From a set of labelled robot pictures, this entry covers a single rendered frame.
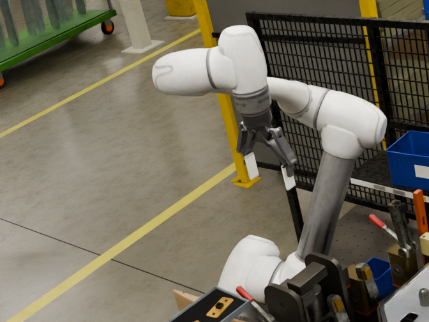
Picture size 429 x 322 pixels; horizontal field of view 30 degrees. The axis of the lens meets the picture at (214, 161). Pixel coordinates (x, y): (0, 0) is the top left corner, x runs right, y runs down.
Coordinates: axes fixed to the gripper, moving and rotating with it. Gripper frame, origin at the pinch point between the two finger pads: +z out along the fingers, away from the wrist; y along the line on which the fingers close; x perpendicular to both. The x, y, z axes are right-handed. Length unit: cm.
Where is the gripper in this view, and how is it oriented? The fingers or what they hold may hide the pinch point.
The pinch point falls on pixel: (271, 178)
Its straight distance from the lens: 208.7
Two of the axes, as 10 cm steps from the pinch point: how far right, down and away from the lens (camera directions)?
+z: 2.3, 8.8, 4.1
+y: 6.5, 1.7, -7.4
